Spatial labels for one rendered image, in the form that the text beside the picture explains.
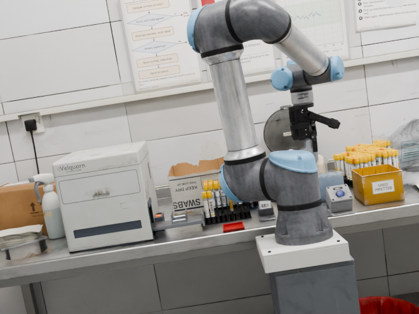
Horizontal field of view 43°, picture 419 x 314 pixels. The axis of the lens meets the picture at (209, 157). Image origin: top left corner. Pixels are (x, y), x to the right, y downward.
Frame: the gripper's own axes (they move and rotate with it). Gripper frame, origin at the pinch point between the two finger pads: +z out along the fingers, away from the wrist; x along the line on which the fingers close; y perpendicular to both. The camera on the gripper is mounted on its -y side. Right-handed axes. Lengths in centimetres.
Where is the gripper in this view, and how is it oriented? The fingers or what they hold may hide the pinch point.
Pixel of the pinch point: (316, 160)
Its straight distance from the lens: 185.7
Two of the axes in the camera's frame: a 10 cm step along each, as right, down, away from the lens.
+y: -9.9, 1.4, 1.0
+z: 1.5, 9.8, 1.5
